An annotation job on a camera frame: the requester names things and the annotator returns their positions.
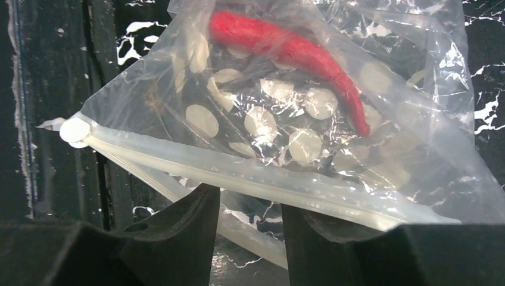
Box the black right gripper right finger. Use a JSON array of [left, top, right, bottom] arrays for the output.
[[282, 205, 504, 285]]

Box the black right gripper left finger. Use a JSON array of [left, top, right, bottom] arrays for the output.
[[1, 184, 220, 285]]

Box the red fake chili pepper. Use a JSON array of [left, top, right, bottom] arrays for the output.
[[209, 11, 371, 136]]

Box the clear zip top bag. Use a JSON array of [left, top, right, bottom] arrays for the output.
[[40, 1, 504, 267]]

